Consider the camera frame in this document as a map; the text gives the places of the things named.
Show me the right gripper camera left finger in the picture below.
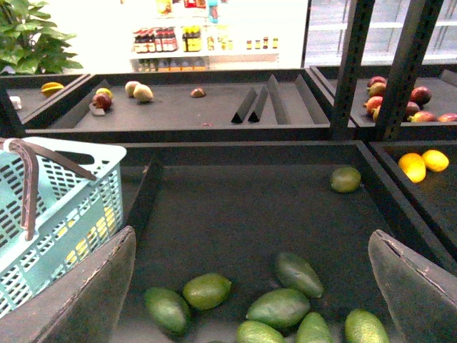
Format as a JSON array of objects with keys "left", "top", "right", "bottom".
[{"left": 1, "top": 227, "right": 136, "bottom": 342}]

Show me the brown basket handle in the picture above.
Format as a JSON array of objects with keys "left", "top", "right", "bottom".
[{"left": 1, "top": 138, "right": 97, "bottom": 242}]

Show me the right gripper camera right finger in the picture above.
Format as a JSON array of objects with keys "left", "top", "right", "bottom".
[{"left": 368, "top": 230, "right": 456, "bottom": 342}]

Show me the black display tray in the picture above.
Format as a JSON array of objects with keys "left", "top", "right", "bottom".
[{"left": 113, "top": 141, "right": 456, "bottom": 342}]

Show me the green plant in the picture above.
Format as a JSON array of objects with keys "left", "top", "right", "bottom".
[{"left": 1, "top": 1, "right": 83, "bottom": 75}]

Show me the yellow lemon far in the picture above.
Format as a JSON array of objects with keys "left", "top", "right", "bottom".
[{"left": 398, "top": 153, "right": 426, "bottom": 184}]

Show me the light teal plastic basket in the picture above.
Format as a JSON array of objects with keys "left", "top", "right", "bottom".
[{"left": 1, "top": 137, "right": 126, "bottom": 315}]

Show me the green lime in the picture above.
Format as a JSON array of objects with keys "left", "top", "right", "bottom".
[{"left": 330, "top": 166, "right": 361, "bottom": 193}]

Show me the green mango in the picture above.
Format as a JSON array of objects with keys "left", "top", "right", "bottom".
[{"left": 246, "top": 288, "right": 311, "bottom": 329}]

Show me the yellow lemon middle left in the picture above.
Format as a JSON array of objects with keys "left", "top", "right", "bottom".
[{"left": 421, "top": 149, "right": 449, "bottom": 172}]

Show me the yellow lemon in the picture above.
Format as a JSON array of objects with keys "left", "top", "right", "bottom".
[
  {"left": 398, "top": 153, "right": 426, "bottom": 184},
  {"left": 421, "top": 149, "right": 449, "bottom": 172}
]

